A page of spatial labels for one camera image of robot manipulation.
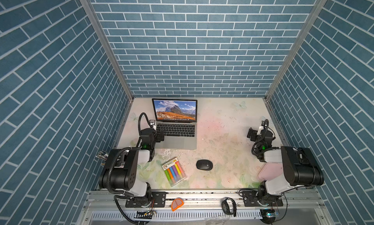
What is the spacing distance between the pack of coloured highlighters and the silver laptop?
0.10 metres

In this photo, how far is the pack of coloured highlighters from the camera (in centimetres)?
80

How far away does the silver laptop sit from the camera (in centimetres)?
96
